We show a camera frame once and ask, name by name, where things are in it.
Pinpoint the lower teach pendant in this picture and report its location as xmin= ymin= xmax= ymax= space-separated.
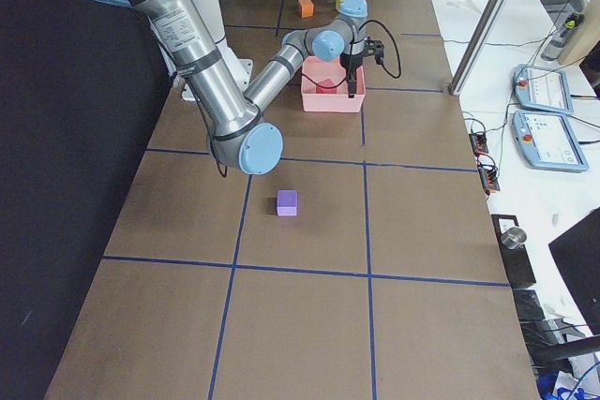
xmin=512 ymin=110 xmax=589 ymax=173

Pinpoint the upper orange connector strip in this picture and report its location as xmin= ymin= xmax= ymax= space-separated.
xmin=469 ymin=131 xmax=488 ymax=156

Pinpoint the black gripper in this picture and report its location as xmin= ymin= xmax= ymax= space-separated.
xmin=340 ymin=51 xmax=364 ymax=98

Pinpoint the upper teach pendant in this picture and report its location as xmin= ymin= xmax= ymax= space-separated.
xmin=513 ymin=64 xmax=574 ymax=115

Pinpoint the silver metal cylinder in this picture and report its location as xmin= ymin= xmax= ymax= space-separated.
xmin=500 ymin=227 xmax=527 ymax=250

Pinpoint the aluminium frame post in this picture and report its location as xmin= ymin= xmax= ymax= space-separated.
xmin=448 ymin=0 xmax=507 ymax=96

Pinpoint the black monitor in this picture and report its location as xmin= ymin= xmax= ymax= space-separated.
xmin=548 ymin=209 xmax=599 ymax=334

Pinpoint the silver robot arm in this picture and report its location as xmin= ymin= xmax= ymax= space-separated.
xmin=94 ymin=0 xmax=368 ymax=175

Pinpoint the lower orange connector strip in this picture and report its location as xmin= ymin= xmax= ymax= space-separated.
xmin=477 ymin=163 xmax=500 ymax=195

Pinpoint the white pedestal column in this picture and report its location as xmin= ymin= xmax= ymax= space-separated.
xmin=192 ymin=0 xmax=254 ymax=93

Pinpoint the orange foam block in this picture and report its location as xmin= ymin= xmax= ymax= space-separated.
xmin=297 ymin=0 xmax=314 ymax=19

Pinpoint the pink plastic bin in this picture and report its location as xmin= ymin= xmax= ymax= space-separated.
xmin=301 ymin=56 xmax=366 ymax=112

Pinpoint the red foam block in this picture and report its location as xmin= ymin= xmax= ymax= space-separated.
xmin=315 ymin=79 xmax=338 ymax=95

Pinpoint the black box under cylinder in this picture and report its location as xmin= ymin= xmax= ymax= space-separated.
xmin=491 ymin=214 xmax=536 ymax=289

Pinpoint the teach pendant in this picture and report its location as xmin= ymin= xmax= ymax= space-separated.
xmin=512 ymin=110 xmax=589 ymax=173
xmin=513 ymin=64 xmax=574 ymax=115

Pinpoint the purple foam block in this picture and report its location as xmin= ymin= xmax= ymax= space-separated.
xmin=276 ymin=189 xmax=299 ymax=216

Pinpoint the orange connector strip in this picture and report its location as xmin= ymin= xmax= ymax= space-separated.
xmin=469 ymin=131 xmax=488 ymax=156
xmin=477 ymin=163 xmax=500 ymax=195

